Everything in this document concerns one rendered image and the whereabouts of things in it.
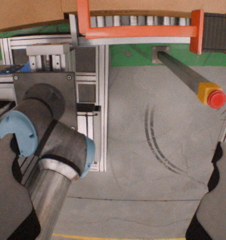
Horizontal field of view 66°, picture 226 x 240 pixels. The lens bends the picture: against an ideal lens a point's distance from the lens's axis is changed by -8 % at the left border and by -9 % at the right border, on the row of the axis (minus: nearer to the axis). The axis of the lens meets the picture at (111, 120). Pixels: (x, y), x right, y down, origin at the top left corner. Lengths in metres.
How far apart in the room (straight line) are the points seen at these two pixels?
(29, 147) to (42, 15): 0.83
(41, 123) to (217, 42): 0.44
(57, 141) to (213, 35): 0.42
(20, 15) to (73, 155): 0.92
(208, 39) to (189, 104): 1.51
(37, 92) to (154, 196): 2.23
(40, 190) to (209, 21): 0.49
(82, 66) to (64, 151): 1.06
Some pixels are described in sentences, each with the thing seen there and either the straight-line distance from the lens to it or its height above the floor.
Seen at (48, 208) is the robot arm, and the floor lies 1.39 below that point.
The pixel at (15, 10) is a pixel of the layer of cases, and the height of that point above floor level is 0.54.
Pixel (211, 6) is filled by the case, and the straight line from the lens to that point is 0.75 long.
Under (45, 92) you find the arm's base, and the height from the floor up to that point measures 1.09.
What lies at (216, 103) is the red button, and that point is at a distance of 0.72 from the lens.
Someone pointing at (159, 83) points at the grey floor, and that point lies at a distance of 1.74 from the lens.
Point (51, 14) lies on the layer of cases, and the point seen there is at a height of 0.54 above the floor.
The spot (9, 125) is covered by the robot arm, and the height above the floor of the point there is 1.26.
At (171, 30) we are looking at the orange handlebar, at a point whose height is 1.25.
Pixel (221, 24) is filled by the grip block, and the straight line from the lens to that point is 0.41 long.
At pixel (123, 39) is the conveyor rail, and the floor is 0.59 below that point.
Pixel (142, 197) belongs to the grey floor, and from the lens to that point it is 2.60.
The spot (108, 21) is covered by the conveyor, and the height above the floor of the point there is 0.49.
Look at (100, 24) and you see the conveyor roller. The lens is 1.08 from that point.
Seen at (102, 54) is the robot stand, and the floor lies 0.23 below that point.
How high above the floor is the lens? 1.63
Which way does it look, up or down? 62 degrees down
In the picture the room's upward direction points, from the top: 175 degrees counter-clockwise
